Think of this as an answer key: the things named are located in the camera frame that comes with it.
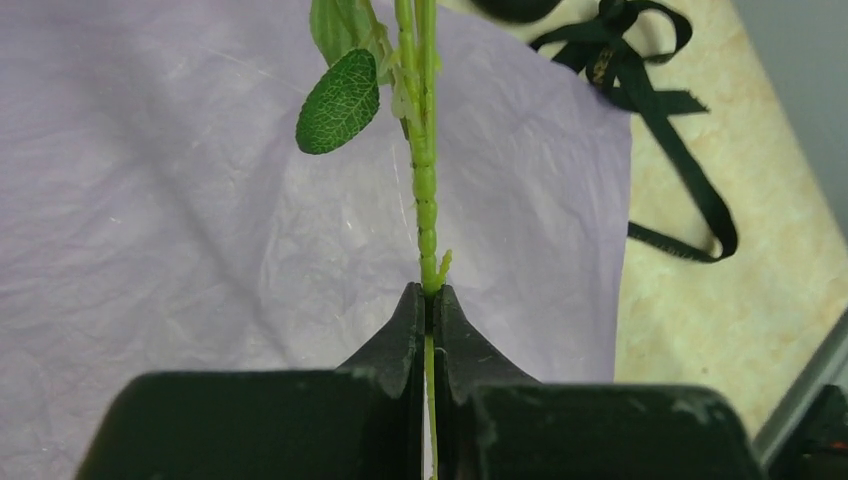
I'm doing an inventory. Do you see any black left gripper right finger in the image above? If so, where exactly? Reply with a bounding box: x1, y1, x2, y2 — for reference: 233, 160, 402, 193
433, 286, 766, 479

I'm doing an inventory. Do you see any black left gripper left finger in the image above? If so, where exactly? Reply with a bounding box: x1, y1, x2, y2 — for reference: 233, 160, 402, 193
77, 283, 425, 479

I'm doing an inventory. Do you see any purple wrapping paper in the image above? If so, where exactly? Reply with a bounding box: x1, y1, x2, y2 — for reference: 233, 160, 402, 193
1, 1, 631, 479

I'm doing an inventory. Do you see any pink and white flower bunch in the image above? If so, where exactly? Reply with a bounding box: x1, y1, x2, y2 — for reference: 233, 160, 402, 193
294, 0, 455, 480

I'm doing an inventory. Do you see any black ribbon with gold lettering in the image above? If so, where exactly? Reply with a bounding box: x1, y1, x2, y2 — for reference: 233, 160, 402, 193
529, 1, 739, 264

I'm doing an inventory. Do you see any black vase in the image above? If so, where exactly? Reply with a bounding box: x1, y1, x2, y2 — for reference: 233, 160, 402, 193
471, 0, 561, 25

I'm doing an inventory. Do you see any aluminium front rail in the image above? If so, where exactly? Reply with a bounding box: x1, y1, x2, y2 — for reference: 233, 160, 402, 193
753, 311, 847, 467

